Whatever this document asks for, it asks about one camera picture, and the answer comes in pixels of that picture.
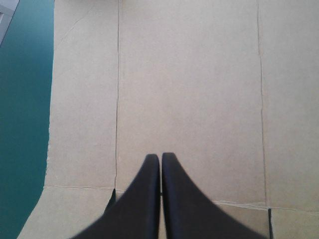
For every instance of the brown cardboard box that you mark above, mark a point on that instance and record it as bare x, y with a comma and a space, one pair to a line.
189, 87

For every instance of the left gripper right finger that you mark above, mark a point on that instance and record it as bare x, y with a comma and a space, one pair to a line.
184, 209

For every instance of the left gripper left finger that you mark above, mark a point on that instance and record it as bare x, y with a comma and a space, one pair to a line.
139, 206

